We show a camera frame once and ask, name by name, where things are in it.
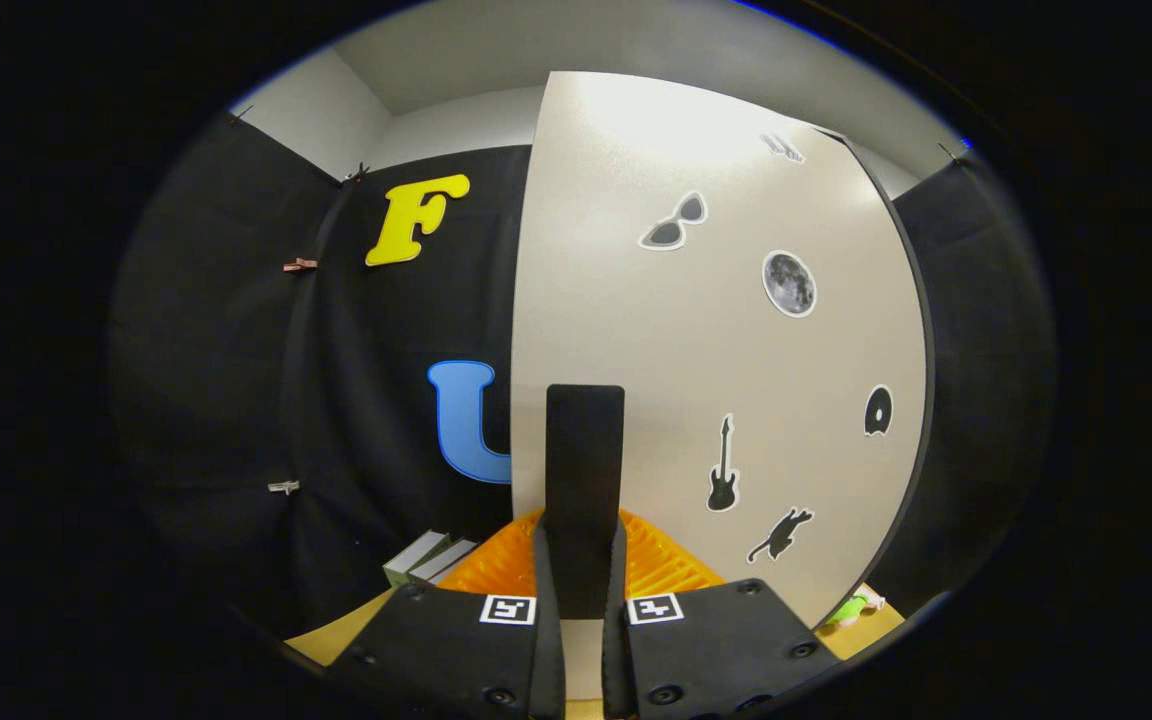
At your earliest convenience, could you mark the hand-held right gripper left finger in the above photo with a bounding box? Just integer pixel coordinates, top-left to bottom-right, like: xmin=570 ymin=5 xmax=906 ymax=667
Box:
xmin=321 ymin=510 xmax=567 ymax=720

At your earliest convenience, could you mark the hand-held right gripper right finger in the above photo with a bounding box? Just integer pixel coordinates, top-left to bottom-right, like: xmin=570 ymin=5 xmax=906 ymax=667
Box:
xmin=601 ymin=510 xmax=842 ymax=720

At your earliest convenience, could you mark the black cabinet door handle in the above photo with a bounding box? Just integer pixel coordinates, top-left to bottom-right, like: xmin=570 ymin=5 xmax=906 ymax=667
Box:
xmin=544 ymin=384 xmax=627 ymax=621

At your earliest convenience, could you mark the beige cabinet door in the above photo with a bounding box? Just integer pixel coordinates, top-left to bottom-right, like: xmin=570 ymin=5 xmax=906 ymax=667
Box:
xmin=509 ymin=70 xmax=937 ymax=701

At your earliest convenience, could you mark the light green book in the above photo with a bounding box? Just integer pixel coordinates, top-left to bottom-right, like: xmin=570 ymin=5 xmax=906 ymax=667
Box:
xmin=383 ymin=530 xmax=452 ymax=588

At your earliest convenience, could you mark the white and green plastic toy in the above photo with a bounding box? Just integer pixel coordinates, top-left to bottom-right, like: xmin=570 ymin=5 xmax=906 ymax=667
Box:
xmin=826 ymin=590 xmax=887 ymax=629

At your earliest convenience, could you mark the black backdrop cloth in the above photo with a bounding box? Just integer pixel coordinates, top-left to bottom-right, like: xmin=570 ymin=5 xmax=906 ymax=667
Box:
xmin=106 ymin=110 xmax=1057 ymax=641

